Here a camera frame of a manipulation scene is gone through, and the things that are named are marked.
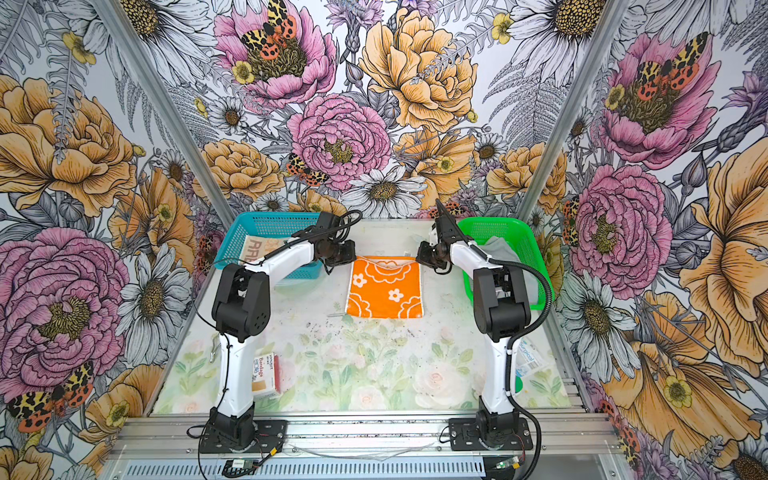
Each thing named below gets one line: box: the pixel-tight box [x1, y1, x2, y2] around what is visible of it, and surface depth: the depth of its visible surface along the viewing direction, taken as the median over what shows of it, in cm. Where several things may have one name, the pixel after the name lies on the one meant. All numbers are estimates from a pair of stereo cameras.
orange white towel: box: [345, 256, 424, 319], surface depth 103 cm
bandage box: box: [252, 352, 283, 397], surface depth 81 cm
